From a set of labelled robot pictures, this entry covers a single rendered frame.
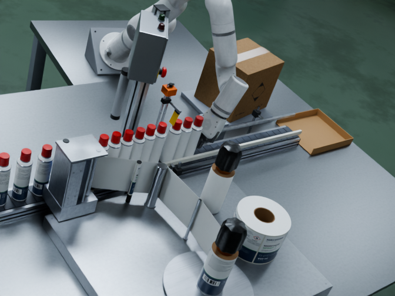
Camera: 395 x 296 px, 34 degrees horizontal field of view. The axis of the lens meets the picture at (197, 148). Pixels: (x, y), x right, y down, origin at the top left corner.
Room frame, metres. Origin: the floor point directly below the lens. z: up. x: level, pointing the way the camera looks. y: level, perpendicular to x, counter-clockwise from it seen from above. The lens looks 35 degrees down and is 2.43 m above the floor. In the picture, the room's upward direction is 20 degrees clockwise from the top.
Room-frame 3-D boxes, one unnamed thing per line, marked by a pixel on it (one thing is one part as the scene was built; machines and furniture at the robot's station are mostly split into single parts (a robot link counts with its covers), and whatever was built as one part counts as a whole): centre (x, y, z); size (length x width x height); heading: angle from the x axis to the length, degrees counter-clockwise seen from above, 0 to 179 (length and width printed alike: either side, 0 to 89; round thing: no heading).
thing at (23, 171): (1.60, 0.52, 0.98); 0.05 x 0.05 x 0.20
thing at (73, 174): (1.65, 0.36, 1.01); 0.14 x 0.13 x 0.26; 138
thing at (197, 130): (2.15, 0.03, 0.98); 0.05 x 0.05 x 0.20
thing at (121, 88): (1.97, 0.33, 1.18); 0.04 x 0.04 x 0.21
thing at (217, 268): (1.49, -0.19, 1.04); 0.09 x 0.09 x 0.29
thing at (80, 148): (1.64, 0.35, 1.14); 0.14 x 0.11 x 0.01; 138
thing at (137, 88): (2.09, 0.28, 1.16); 0.04 x 0.04 x 0.67; 48
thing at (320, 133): (2.77, -0.52, 0.85); 0.30 x 0.26 x 0.04; 138
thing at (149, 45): (2.00, 0.28, 1.38); 0.17 x 0.10 x 0.19; 13
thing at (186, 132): (2.11, 0.07, 0.98); 0.05 x 0.05 x 0.20
